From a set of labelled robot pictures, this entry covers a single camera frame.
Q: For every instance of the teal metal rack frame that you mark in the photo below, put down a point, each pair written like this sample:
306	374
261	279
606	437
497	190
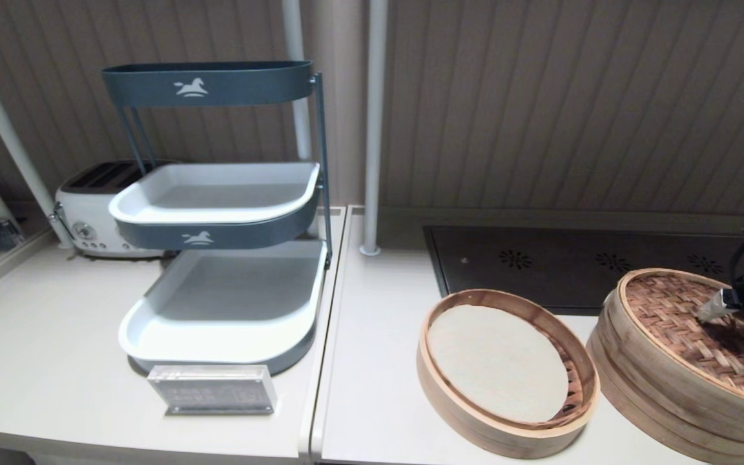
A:
322	148

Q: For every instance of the bamboo steamer basket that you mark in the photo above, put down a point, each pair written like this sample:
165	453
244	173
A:
669	433
475	426

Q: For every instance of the clear acrylic warning sign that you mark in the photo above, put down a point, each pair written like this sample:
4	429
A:
214	391

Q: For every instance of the white retro toaster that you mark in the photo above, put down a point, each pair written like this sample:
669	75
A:
91	219

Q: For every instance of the white support pole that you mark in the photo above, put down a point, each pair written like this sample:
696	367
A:
373	129
4	123

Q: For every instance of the black perforated steam panel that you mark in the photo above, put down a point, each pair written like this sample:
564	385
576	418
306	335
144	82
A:
540	271

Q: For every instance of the teal white rack tray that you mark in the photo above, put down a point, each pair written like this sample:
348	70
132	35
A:
217	194
230	85
230	303

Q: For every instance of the white round steamer liner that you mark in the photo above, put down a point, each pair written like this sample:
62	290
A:
495	361

